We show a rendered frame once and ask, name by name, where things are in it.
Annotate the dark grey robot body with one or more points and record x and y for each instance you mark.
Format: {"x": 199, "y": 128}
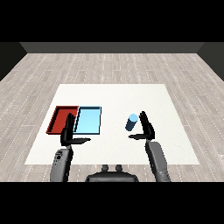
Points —
{"x": 112, "y": 176}

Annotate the small blue can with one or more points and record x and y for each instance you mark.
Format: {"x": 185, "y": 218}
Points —
{"x": 131, "y": 122}

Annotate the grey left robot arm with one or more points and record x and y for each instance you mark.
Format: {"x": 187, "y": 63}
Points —
{"x": 60, "y": 164}

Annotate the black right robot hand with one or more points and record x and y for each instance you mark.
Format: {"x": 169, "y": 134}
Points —
{"x": 148, "y": 129}

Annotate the light blue shallow open box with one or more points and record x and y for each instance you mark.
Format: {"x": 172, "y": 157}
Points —
{"x": 89, "y": 120}

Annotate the red shallow open box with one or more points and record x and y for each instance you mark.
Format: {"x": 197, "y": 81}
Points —
{"x": 60, "y": 118}

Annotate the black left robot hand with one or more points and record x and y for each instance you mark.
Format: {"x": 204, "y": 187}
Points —
{"x": 67, "y": 134}

